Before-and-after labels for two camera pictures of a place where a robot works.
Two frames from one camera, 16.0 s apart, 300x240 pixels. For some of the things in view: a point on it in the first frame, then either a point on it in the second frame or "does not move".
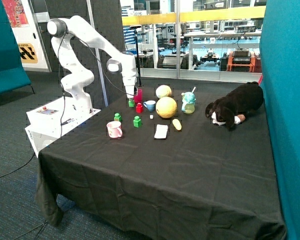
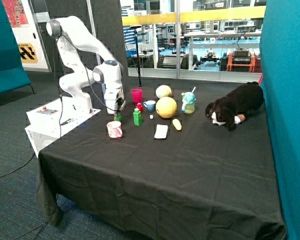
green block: [131, 102] to [137, 117]
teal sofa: [7, 73] does not move
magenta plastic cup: [138, 98] does not move
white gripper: [129, 81] to [114, 99]
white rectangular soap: [161, 131] does not move
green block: [117, 117] does not move
